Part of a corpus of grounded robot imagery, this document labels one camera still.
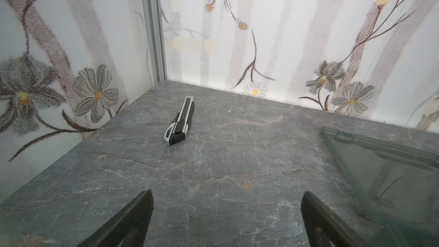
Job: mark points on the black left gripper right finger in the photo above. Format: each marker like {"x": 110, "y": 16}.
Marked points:
{"x": 324, "y": 227}

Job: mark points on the grey plastic organizer box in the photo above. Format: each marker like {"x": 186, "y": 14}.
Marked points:
{"x": 397, "y": 186}

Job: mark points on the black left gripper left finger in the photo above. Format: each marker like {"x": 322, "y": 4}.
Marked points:
{"x": 128, "y": 228}

